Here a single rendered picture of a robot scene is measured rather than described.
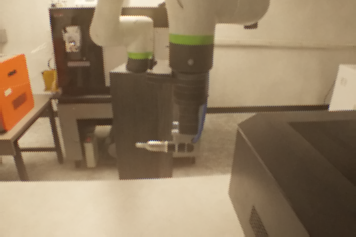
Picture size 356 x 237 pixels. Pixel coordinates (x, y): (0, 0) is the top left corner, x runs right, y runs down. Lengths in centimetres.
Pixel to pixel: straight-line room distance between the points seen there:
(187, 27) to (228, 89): 302
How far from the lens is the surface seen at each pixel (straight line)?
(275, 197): 52
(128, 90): 119
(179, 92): 50
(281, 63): 366
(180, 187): 84
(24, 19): 347
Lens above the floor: 145
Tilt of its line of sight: 22 degrees down
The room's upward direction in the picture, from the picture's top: 1 degrees clockwise
